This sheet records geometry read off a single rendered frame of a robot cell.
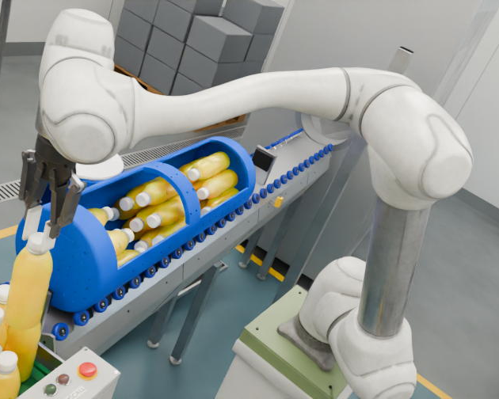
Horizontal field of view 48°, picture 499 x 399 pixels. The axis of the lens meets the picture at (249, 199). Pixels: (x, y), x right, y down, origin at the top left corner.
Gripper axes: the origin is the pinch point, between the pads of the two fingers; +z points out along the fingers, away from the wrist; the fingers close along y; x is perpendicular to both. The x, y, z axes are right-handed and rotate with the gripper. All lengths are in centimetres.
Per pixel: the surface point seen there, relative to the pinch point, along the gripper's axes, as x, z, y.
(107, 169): -79, 34, 42
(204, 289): -121, 88, 5
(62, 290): -23.6, 35.1, 8.3
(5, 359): 6.7, 26.8, -4.0
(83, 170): -71, 34, 45
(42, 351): -10.3, 40.8, 0.4
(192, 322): -121, 108, 4
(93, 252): -23.6, 19.0, 2.9
